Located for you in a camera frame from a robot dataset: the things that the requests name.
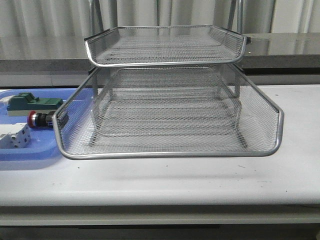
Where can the grey stone counter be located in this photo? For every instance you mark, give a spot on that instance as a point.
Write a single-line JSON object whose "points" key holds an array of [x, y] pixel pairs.
{"points": [[267, 53]]}

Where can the mesh tray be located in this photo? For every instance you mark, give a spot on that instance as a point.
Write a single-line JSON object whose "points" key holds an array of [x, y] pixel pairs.
{"points": [[125, 46], [163, 112], [261, 123]]}

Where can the blue plastic tray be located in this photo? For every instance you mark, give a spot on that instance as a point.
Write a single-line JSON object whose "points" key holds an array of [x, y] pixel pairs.
{"points": [[30, 130]]}

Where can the white circuit breaker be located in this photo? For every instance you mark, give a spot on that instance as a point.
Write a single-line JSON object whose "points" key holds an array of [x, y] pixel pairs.
{"points": [[14, 136]]}

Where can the red emergency stop button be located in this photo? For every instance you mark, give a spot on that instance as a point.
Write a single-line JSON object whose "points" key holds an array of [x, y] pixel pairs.
{"points": [[40, 120]]}

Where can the silver metal rack frame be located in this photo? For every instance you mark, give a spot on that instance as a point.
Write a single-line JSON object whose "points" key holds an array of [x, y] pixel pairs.
{"points": [[164, 76]]}

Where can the green and beige switch block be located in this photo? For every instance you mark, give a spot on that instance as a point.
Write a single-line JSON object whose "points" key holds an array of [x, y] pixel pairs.
{"points": [[23, 103]]}

